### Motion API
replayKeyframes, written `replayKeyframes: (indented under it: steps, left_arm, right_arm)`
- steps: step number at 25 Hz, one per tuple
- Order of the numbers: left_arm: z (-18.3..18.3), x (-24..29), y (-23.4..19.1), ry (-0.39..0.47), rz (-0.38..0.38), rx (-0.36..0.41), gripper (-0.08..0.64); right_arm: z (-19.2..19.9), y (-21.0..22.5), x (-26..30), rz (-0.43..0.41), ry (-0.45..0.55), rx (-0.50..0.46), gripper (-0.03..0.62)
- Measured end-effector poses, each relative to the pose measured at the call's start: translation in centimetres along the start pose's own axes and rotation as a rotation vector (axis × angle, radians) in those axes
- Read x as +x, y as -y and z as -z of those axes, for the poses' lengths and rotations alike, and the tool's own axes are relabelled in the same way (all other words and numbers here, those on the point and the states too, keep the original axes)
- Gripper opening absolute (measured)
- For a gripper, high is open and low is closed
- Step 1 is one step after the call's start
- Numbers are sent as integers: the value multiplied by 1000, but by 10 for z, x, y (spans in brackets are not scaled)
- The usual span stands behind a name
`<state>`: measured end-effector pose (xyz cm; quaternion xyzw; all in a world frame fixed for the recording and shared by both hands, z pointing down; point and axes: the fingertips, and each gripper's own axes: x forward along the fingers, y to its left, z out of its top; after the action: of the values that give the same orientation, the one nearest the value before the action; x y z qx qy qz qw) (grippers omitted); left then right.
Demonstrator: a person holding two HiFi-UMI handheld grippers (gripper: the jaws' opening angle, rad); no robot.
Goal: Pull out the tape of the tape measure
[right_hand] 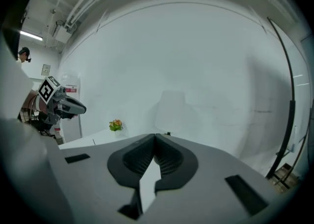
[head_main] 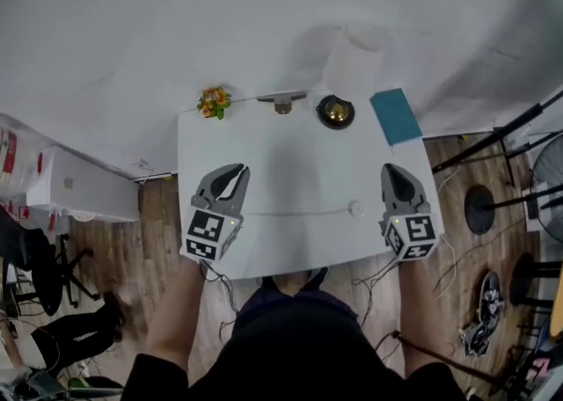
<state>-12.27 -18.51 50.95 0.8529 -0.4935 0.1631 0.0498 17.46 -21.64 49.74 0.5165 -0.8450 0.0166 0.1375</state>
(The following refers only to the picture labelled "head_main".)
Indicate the black office chair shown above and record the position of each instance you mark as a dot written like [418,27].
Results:
[41,267]

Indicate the black patterned shoe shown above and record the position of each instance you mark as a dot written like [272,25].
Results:
[490,296]
[477,338]

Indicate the person's right forearm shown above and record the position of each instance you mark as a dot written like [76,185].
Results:
[420,315]

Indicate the grey metal stand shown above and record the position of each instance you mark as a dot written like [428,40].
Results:
[281,100]

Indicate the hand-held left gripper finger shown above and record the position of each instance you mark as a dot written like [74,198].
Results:
[210,184]
[239,190]

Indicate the black stool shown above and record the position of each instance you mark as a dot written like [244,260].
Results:
[534,278]

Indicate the teal notebook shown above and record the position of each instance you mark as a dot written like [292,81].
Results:
[396,115]

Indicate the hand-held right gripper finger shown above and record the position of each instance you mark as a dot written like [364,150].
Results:
[387,190]
[411,188]

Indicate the orange flower plant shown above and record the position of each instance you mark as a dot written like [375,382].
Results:
[214,102]

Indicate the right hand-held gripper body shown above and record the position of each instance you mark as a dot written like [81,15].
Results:
[411,234]

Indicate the person's black clothing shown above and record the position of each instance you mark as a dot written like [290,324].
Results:
[290,346]

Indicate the round black stand base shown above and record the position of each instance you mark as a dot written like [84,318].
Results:
[479,209]

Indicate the red and white packet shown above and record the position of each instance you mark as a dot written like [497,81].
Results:
[9,152]

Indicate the white paper roll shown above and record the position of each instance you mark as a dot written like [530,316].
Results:
[354,60]

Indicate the person's left forearm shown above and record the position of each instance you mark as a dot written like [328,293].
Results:
[176,311]

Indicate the white cabinet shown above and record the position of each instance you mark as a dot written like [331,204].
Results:
[79,190]

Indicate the black and gold bell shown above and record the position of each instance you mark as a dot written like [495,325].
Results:
[335,111]

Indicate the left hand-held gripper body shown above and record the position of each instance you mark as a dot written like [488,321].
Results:
[206,232]

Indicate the black tripod stand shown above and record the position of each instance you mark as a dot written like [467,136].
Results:
[497,137]

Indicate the brown stick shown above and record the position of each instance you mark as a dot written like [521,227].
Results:
[444,362]

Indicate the standing fan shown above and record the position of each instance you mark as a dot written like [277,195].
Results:
[550,188]

